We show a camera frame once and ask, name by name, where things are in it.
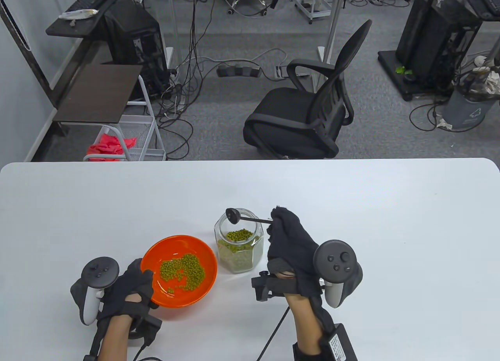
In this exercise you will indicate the person's right hand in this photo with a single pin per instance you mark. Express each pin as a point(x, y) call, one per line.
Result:
point(291, 244)

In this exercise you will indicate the person's left hand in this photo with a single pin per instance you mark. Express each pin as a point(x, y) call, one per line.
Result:
point(122, 286)

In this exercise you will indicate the orange bowl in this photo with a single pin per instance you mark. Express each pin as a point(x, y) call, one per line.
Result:
point(150, 294)

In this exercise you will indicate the black measuring scoop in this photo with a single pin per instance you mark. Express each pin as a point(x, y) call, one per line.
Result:
point(252, 219)

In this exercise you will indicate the green mung beans heap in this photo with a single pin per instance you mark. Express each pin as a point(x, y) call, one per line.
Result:
point(236, 236)

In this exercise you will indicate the green mung beans portion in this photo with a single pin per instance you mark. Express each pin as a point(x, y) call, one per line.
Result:
point(189, 273)

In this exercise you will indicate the person's left forearm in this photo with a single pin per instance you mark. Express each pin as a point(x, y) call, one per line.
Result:
point(115, 339)

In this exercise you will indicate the person's right forearm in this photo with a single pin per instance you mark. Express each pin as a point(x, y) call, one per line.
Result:
point(308, 324)

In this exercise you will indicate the black white left controller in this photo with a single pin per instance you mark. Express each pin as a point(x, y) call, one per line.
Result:
point(99, 273)

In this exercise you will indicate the black white controller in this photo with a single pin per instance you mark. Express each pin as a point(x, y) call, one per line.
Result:
point(336, 259)
point(99, 273)

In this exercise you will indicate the glass jar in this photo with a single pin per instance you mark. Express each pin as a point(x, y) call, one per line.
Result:
point(250, 255)

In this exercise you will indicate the black white right controller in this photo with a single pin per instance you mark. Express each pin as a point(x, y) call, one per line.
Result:
point(336, 259)

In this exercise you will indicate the black battery pack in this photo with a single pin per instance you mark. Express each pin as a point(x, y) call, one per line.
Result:
point(341, 343)

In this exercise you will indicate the black office chair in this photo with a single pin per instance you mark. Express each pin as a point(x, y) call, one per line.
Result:
point(297, 119)

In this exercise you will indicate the red cloth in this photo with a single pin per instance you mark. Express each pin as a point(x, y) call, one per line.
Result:
point(107, 144)

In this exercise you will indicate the white floor socket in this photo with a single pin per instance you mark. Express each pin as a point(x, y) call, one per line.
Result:
point(283, 71)

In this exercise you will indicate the black power strip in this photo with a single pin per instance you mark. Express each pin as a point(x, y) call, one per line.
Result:
point(238, 70)

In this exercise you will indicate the dark wooden side table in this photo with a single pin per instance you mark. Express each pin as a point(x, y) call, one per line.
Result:
point(97, 93)

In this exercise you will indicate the black floor platform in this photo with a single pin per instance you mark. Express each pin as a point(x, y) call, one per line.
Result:
point(390, 66)

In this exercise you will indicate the small green object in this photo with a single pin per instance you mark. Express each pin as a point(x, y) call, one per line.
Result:
point(402, 69)

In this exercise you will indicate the grey trash bin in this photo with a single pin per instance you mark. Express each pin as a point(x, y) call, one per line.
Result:
point(466, 111)

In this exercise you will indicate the metal wheeled cart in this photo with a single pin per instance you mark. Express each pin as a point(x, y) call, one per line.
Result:
point(312, 9)

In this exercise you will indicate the chair wheel base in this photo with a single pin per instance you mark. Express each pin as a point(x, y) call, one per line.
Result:
point(250, 8)

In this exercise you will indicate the black computer tower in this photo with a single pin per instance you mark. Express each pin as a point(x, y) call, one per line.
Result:
point(136, 45)

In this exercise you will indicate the tall black computer case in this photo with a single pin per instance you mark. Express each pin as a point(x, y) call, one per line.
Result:
point(433, 41)

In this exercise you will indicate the dark wooden desk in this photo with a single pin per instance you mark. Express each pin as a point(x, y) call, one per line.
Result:
point(74, 27)

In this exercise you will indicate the silver plastic packet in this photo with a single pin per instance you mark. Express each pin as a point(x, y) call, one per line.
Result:
point(78, 13)

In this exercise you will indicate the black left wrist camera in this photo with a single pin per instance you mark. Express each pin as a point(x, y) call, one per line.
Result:
point(147, 328)

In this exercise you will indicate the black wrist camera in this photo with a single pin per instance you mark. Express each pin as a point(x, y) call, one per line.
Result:
point(263, 287)
point(147, 328)

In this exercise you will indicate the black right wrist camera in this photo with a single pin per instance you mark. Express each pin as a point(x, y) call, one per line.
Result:
point(263, 287)

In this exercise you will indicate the white desk frame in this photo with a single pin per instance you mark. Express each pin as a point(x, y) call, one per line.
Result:
point(332, 33)

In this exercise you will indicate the black metal frame post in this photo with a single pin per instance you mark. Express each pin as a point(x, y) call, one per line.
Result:
point(27, 56)

